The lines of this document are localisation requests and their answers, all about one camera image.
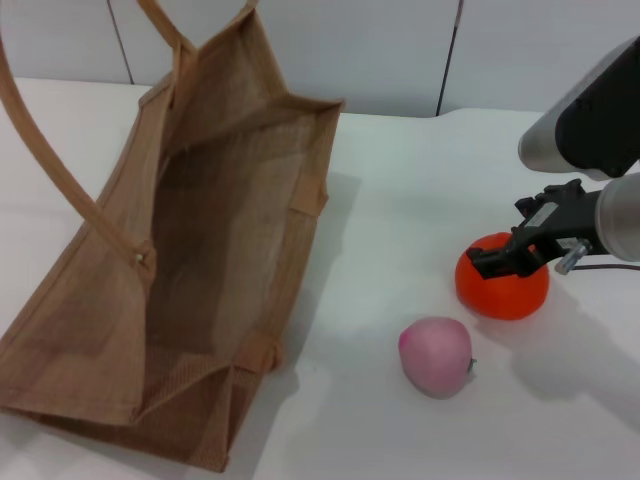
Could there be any pink toy peach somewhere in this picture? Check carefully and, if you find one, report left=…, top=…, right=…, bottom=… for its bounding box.
left=397, top=315, right=479, bottom=401

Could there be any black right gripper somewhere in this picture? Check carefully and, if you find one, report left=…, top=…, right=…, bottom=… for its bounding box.
left=466, top=178, right=609, bottom=280

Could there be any brown jute handbag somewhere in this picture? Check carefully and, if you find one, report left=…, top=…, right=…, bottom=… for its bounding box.
left=0, top=0, right=347, bottom=474

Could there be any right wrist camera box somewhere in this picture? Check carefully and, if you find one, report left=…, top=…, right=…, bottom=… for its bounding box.
left=517, top=36, right=640, bottom=181

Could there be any orange toy fruit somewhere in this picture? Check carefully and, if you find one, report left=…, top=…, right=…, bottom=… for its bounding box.
left=454, top=233, right=551, bottom=322

